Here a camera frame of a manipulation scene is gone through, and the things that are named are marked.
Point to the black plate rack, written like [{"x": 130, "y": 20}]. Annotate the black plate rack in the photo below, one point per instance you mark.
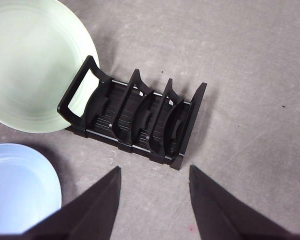
[{"x": 130, "y": 117}]

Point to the green plate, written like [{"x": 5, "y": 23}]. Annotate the green plate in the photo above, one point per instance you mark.
[{"x": 32, "y": 62}]

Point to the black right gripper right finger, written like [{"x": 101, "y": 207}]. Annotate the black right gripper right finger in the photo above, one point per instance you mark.
[{"x": 220, "y": 215}]

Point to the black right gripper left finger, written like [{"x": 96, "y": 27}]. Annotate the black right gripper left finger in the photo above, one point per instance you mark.
[{"x": 90, "y": 215}]

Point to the blue plate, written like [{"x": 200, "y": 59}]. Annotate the blue plate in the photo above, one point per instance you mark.
[{"x": 20, "y": 187}]

